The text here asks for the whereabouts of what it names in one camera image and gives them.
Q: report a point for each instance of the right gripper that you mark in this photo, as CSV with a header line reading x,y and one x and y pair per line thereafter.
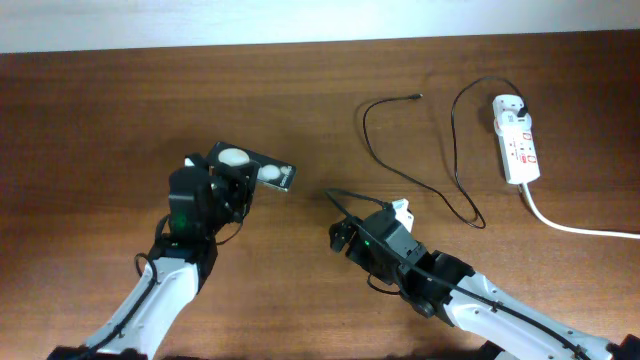
x,y
348,226

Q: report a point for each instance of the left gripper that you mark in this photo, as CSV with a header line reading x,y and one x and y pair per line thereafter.
x,y
232,176

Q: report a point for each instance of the black smartphone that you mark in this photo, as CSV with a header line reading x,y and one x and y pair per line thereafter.
x,y
271,172

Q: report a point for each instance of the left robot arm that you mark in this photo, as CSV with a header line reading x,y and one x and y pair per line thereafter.
x,y
171,274

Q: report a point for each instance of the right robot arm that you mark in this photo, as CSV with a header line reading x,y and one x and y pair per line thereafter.
x,y
436,284

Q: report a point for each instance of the black usb plug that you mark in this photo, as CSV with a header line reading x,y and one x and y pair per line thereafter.
x,y
523,111

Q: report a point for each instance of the white power strip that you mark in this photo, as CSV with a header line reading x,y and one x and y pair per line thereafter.
x,y
518,153

